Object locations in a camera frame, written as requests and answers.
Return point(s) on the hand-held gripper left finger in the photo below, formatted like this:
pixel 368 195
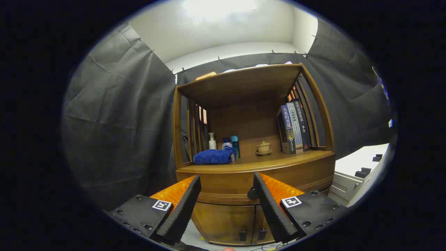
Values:
pixel 181 212

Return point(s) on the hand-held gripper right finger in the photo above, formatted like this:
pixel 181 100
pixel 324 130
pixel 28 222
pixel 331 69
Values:
pixel 271 212

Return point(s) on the black drawer knob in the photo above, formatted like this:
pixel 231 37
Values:
pixel 251 192

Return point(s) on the wooden drawer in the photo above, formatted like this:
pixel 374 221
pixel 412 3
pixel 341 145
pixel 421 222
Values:
pixel 226 184

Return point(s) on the narrow wooden cabinet door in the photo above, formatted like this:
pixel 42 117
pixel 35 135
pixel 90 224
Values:
pixel 263 219

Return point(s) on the wide wooden cabinet door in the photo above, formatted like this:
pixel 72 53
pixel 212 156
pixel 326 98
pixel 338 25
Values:
pixel 223 223

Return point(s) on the white side cabinet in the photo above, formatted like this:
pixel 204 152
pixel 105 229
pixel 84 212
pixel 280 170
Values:
pixel 352 164

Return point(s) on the wooden cabinet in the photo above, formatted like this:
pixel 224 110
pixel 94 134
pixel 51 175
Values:
pixel 244 83

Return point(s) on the blue folded towel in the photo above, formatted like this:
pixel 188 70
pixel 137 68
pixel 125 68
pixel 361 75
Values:
pixel 212 156

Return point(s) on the beige lidded teacup with saucer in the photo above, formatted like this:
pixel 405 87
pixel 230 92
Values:
pixel 263 147

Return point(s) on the white pump bottle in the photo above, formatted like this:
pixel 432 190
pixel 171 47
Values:
pixel 212 143

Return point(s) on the teal blue bottle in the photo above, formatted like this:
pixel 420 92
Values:
pixel 236 144

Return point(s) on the dark blue book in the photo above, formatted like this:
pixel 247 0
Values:
pixel 287 134

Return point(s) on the white bottle blue cap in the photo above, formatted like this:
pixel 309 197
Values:
pixel 227 144

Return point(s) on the light grey book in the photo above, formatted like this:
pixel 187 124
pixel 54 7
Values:
pixel 296 129

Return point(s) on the black book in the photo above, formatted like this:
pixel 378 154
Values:
pixel 303 125

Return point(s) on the black backdrop cloth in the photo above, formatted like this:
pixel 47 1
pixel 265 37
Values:
pixel 115 122

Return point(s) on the orange flat object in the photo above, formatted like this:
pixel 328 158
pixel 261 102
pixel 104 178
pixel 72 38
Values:
pixel 205 75

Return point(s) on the white flat object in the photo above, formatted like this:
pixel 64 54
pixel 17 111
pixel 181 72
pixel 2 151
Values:
pixel 244 68

